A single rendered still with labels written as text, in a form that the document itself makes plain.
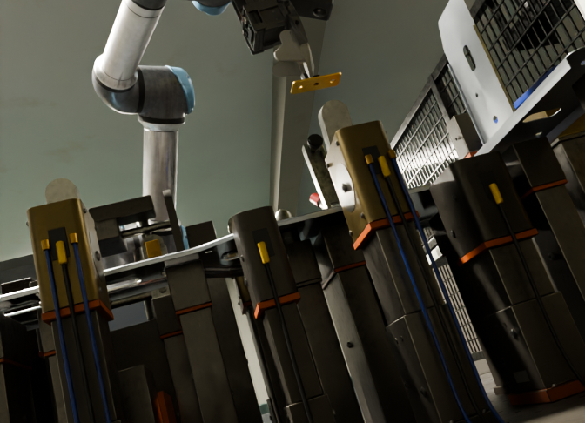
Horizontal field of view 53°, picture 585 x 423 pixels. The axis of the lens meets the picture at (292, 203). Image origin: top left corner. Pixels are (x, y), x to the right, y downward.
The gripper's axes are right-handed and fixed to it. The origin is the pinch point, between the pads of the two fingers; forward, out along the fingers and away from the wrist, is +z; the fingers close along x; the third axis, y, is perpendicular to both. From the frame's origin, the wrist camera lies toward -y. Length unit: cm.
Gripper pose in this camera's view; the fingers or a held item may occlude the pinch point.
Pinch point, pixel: (311, 73)
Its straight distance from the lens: 101.5
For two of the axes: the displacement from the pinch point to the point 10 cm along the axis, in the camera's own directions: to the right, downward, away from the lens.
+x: 1.2, -3.5, -9.3
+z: 3.8, 8.8, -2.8
